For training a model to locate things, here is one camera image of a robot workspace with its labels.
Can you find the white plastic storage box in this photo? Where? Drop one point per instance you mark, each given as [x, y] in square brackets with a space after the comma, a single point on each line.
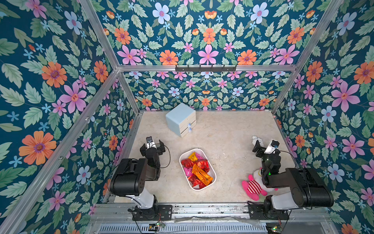
[202, 157]

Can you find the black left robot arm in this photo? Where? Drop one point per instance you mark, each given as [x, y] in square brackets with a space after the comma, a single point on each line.
[130, 176]

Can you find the yellow foil tea bag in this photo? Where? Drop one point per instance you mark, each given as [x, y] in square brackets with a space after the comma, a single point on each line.
[194, 157]

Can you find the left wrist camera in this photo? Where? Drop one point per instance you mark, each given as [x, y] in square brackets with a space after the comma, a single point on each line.
[150, 143]

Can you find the pale blue mini drawer cabinet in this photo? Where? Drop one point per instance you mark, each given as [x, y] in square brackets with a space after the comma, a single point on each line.
[181, 119]

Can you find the aluminium cage frame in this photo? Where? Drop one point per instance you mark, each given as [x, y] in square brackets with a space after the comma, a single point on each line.
[74, 74]

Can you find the pink white plush owl toy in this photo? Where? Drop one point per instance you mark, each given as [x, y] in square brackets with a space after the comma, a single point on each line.
[254, 186]

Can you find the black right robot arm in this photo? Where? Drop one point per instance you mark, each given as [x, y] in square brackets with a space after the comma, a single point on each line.
[292, 189]

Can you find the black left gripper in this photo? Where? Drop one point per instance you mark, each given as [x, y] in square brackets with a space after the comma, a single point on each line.
[158, 151]

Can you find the black hook rail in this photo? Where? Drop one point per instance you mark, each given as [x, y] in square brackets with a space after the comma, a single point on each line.
[205, 68]

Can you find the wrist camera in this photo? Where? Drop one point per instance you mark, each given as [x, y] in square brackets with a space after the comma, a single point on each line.
[150, 143]
[272, 147]

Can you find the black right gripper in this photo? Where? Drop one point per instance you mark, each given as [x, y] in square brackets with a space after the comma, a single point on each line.
[259, 149]

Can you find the small white plush toy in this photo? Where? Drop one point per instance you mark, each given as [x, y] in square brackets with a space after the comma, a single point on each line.
[256, 139]

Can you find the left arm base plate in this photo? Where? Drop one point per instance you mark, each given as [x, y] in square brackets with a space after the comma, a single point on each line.
[156, 213]

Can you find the magenta foil tea bag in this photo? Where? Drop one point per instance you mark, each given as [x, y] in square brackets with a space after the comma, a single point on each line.
[188, 172]

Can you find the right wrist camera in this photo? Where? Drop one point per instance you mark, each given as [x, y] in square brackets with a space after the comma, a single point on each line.
[272, 147]

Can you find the orange foil tea bag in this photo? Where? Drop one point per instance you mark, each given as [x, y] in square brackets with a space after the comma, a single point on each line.
[203, 176]

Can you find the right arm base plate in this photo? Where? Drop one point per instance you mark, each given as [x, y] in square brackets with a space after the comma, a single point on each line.
[266, 212]

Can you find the red foil tea bag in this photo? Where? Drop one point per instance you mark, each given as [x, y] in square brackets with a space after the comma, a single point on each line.
[203, 164]
[187, 163]
[196, 182]

